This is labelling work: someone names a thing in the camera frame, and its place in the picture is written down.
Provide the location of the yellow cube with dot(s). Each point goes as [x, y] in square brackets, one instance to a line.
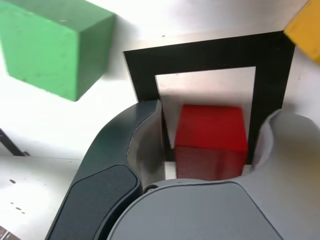
[306, 32]

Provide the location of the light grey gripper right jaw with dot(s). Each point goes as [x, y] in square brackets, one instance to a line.
[212, 215]

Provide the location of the green cube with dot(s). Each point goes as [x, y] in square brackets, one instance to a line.
[45, 50]

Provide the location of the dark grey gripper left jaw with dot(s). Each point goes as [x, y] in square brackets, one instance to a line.
[105, 160]

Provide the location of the red cube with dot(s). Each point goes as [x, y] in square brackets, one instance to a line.
[210, 130]

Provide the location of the black tape square outline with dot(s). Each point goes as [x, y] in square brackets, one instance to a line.
[200, 55]

